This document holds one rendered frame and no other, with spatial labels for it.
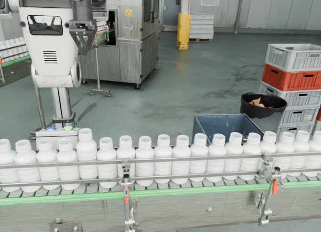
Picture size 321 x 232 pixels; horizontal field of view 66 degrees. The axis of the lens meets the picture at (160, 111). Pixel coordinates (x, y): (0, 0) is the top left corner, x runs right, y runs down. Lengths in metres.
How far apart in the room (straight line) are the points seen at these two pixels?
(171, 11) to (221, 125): 11.46
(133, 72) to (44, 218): 3.76
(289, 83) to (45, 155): 2.67
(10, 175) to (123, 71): 3.80
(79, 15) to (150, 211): 0.65
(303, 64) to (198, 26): 7.43
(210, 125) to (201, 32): 8.86
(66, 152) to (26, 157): 0.11
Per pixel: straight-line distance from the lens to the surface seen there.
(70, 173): 0.82
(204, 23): 10.23
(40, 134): 0.96
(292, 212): 1.09
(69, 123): 1.45
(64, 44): 1.27
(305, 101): 3.32
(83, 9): 0.79
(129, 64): 4.46
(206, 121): 1.48
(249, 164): 0.89
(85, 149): 0.77
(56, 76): 1.33
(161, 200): 0.86
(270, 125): 2.67
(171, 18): 12.82
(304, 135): 0.98
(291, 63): 2.97
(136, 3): 4.28
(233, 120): 1.54
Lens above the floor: 1.56
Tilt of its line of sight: 25 degrees down
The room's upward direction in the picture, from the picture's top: 2 degrees clockwise
